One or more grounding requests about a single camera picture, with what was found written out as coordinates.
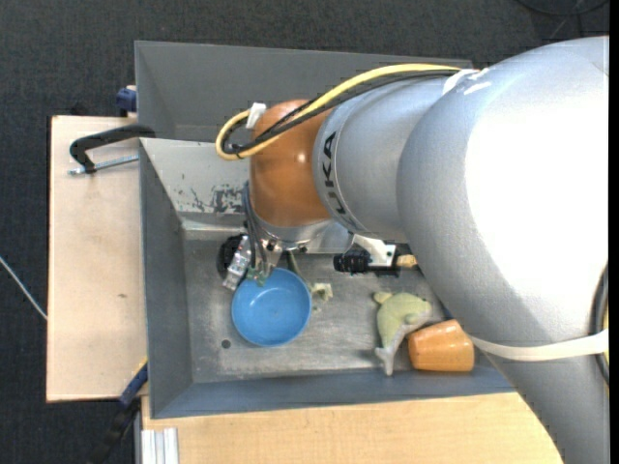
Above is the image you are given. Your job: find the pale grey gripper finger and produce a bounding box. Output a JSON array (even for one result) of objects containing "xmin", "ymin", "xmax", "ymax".
[{"xmin": 221, "ymin": 237, "xmax": 251, "ymax": 293}]

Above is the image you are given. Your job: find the blue bowl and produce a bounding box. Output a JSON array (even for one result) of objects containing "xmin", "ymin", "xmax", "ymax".
[{"xmin": 230, "ymin": 266, "xmax": 313, "ymax": 348}]

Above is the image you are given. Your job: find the grey metal bin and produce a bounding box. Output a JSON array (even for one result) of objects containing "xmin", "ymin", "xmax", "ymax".
[{"xmin": 133, "ymin": 40, "xmax": 515, "ymax": 421}]

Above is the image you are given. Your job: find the pale yellow crumpled scrap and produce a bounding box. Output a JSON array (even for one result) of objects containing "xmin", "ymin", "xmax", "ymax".
[{"xmin": 309, "ymin": 281, "xmax": 336, "ymax": 314}]

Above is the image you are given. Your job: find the green plush dolphin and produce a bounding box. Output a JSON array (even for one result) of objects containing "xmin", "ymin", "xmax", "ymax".
[{"xmin": 371, "ymin": 290, "xmax": 433, "ymax": 378}]

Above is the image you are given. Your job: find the pale wood board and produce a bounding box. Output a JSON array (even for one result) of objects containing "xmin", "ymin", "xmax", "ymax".
[{"xmin": 45, "ymin": 115, "xmax": 149, "ymax": 403}]

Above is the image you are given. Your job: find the orange cup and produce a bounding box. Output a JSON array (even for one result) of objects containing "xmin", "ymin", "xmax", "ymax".
[{"xmin": 406, "ymin": 318, "xmax": 476, "ymax": 373}]

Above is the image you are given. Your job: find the black cylinder on white bracket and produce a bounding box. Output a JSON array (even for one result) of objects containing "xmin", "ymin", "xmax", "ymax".
[{"xmin": 333, "ymin": 233, "xmax": 419, "ymax": 277}]

